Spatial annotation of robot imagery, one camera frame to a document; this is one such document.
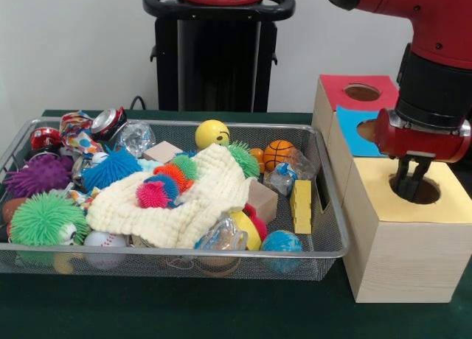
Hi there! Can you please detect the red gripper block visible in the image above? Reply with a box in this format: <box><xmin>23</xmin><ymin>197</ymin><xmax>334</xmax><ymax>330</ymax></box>
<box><xmin>375</xmin><ymin>108</ymin><xmax>472</xmax><ymax>200</ymax></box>

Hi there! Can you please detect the wooden box with three holes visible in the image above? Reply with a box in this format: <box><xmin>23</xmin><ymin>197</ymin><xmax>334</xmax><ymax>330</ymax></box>
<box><xmin>311</xmin><ymin>73</ymin><xmax>472</xmax><ymax>305</ymax></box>

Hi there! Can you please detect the shallow mesh bin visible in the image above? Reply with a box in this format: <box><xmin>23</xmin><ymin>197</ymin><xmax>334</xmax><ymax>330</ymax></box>
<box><xmin>0</xmin><ymin>116</ymin><xmax>351</xmax><ymax>283</ymax></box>

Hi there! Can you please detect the yellow foam block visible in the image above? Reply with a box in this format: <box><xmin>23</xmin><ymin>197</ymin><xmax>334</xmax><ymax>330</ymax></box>
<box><xmin>289</xmin><ymin>179</ymin><xmax>313</xmax><ymax>235</ymax></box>

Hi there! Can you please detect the orange basketball toy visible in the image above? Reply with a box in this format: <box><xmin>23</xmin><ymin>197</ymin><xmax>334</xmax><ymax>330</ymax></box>
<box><xmin>263</xmin><ymin>139</ymin><xmax>298</xmax><ymax>172</ymax></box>

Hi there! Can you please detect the blue globe ball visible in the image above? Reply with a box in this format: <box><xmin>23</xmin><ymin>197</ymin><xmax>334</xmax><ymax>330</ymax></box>
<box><xmin>260</xmin><ymin>230</ymin><xmax>303</xmax><ymax>273</ymax></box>

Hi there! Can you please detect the yellow smiley ball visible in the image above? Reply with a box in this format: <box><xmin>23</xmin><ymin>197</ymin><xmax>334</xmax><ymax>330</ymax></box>
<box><xmin>195</xmin><ymin>119</ymin><xmax>232</xmax><ymax>151</ymax></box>

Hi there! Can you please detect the multicolour spiky caterpillar toy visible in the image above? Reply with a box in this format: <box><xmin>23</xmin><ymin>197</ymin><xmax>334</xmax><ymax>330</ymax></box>
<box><xmin>135</xmin><ymin>155</ymin><xmax>200</xmax><ymax>209</ymax></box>

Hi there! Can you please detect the cream knitted cloth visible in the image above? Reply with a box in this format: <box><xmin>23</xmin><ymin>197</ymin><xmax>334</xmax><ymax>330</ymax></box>
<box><xmin>86</xmin><ymin>143</ymin><xmax>259</xmax><ymax>250</ymax></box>

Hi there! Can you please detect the dark green tablecloth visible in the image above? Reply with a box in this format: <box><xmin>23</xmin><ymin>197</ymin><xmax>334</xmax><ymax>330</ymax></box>
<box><xmin>0</xmin><ymin>109</ymin><xmax>472</xmax><ymax>339</ymax></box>

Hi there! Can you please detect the large blue spiky ball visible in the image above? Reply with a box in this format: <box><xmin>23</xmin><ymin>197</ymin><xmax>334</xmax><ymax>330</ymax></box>
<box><xmin>81</xmin><ymin>147</ymin><xmax>145</xmax><ymax>192</ymax></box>

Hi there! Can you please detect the crushed red soda can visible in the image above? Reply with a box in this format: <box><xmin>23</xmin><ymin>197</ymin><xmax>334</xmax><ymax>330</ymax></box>
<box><xmin>90</xmin><ymin>106</ymin><xmax>128</xmax><ymax>141</ymax></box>

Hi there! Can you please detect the large green spiky ball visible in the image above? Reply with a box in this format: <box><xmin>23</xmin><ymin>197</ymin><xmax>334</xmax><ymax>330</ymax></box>
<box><xmin>9</xmin><ymin>191</ymin><xmax>91</xmax><ymax>246</ymax></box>

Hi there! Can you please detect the purple spiky ball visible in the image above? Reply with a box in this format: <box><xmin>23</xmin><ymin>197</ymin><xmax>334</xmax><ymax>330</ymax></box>
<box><xmin>3</xmin><ymin>153</ymin><xmax>75</xmax><ymax>199</ymax></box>

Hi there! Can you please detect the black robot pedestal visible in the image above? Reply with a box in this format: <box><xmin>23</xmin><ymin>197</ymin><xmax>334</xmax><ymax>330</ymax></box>
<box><xmin>142</xmin><ymin>0</ymin><xmax>296</xmax><ymax>113</ymax></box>

